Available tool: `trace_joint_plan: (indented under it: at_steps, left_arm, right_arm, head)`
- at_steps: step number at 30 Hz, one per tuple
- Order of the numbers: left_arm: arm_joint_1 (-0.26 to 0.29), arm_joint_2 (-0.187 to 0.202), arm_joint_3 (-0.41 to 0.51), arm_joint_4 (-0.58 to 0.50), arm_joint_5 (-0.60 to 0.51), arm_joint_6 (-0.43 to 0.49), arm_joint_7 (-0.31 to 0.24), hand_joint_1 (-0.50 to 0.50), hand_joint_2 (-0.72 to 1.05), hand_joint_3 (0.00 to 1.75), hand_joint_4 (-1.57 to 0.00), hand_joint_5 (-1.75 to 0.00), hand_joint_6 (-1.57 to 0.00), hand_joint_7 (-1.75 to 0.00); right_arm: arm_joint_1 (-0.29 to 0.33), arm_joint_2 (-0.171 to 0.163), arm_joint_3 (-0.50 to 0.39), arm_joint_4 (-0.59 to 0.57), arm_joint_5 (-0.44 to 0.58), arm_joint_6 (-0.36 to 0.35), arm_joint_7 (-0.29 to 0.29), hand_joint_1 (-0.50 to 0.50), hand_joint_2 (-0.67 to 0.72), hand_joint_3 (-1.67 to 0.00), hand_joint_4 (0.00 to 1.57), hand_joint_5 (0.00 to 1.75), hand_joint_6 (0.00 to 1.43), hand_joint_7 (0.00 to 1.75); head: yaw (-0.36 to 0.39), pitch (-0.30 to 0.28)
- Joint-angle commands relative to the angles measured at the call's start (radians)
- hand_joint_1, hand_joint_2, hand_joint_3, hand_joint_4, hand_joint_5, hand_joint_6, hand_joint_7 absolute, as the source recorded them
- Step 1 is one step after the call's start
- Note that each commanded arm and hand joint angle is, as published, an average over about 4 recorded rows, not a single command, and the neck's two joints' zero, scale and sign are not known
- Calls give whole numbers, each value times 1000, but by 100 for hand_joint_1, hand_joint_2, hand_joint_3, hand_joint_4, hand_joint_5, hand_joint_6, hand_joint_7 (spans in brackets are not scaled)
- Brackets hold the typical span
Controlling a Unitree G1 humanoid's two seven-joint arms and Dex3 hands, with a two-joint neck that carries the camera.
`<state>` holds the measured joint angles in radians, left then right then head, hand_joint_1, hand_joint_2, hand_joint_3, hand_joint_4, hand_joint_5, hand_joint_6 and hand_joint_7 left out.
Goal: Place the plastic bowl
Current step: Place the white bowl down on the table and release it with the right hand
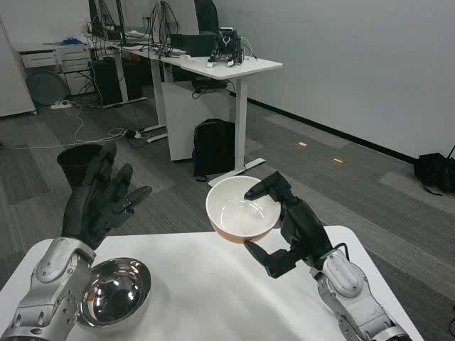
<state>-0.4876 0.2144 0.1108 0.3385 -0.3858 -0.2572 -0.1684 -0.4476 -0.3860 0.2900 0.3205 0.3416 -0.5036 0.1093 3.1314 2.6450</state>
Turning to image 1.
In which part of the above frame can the black office chair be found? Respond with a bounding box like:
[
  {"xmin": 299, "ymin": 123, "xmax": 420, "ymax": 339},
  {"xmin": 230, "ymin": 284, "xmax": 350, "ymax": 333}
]
[{"xmin": 193, "ymin": 0, "xmax": 220, "ymax": 35}]

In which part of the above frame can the white standing desk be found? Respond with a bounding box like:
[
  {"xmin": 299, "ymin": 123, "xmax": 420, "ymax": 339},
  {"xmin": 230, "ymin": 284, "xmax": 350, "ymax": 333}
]
[{"xmin": 112, "ymin": 42, "xmax": 284, "ymax": 178}]

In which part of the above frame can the grey round folded item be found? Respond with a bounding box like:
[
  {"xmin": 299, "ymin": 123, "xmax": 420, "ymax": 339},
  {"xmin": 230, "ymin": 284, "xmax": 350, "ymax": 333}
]
[{"xmin": 26, "ymin": 69, "xmax": 69, "ymax": 106}]

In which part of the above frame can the dark green box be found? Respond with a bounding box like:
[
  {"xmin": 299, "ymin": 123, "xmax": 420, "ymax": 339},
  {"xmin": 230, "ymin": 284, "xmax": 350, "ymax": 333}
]
[{"xmin": 169, "ymin": 33, "xmax": 218, "ymax": 57}]

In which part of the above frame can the small black robot device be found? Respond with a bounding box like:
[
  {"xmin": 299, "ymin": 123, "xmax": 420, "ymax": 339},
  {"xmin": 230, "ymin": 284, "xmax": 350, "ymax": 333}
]
[{"xmin": 205, "ymin": 26, "xmax": 258, "ymax": 69}]

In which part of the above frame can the white whiteboard panel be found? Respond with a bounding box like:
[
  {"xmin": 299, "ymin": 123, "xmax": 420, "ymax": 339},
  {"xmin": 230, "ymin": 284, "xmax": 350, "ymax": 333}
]
[{"xmin": 0, "ymin": 17, "xmax": 38, "ymax": 119}]

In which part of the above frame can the white cable on floor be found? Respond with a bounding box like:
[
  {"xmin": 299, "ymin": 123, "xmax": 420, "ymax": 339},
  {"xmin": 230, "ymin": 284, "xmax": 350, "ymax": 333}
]
[{"xmin": 0, "ymin": 102, "xmax": 129, "ymax": 150}]

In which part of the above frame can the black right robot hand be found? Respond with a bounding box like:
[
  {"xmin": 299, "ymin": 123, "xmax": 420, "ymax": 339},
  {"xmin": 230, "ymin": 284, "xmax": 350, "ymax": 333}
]
[{"xmin": 243, "ymin": 171, "xmax": 334, "ymax": 279}]

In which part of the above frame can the black waste bin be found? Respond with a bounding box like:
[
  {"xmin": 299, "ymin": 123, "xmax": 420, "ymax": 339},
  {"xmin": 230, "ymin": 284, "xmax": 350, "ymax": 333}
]
[{"xmin": 56, "ymin": 144, "xmax": 105, "ymax": 193}]

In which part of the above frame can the orange and white plastic bowl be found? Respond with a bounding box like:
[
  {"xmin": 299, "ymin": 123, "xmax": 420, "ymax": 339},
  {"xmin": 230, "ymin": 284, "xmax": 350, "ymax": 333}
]
[{"xmin": 205, "ymin": 175, "xmax": 281, "ymax": 244}]

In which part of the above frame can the shiny steel bowl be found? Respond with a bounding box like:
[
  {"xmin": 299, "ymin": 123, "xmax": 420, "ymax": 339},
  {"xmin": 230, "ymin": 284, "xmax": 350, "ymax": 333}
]
[{"xmin": 75, "ymin": 258, "xmax": 153, "ymax": 328}]

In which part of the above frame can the black monitor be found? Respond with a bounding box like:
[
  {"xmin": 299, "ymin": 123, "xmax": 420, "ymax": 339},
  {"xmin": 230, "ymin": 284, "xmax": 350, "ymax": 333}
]
[{"xmin": 87, "ymin": 0, "xmax": 126, "ymax": 40}]

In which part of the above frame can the white drawer cabinet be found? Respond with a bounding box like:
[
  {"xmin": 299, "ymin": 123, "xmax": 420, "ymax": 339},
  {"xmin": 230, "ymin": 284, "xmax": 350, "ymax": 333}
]
[{"xmin": 19, "ymin": 45, "xmax": 96, "ymax": 96}]

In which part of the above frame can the black computer tower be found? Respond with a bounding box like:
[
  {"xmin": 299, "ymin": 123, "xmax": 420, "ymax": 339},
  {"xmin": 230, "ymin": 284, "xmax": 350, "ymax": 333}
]
[{"xmin": 87, "ymin": 56, "xmax": 124, "ymax": 105}]

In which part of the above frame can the black backpack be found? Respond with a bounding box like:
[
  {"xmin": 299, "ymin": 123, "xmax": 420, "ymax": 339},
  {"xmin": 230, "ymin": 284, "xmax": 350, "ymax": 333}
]
[{"xmin": 192, "ymin": 118, "xmax": 237, "ymax": 183}]

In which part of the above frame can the blue object on cabinet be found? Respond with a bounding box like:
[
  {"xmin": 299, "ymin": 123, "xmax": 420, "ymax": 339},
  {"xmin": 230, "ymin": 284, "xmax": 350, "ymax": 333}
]
[{"xmin": 42, "ymin": 36, "xmax": 90, "ymax": 47}]

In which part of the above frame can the black bag with strap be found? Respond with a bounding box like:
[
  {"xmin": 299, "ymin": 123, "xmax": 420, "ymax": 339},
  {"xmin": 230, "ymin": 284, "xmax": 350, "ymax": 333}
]
[{"xmin": 413, "ymin": 143, "xmax": 455, "ymax": 197}]

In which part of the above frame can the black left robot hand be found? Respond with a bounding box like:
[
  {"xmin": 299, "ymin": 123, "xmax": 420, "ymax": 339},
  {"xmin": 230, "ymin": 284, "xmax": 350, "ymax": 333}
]
[{"xmin": 61, "ymin": 142, "xmax": 154, "ymax": 250}]

